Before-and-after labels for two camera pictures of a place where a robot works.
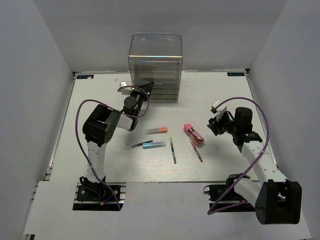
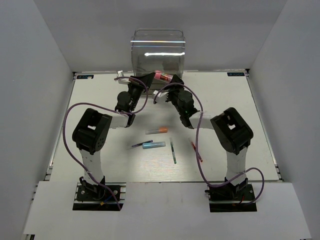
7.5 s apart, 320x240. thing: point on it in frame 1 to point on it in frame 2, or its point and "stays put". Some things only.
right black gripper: (215, 126) to (173, 90)
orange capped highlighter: (155, 130) stays put
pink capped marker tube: (196, 136) to (166, 77)
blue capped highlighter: (153, 144) stays put
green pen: (171, 141) stays put
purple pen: (142, 143) stays put
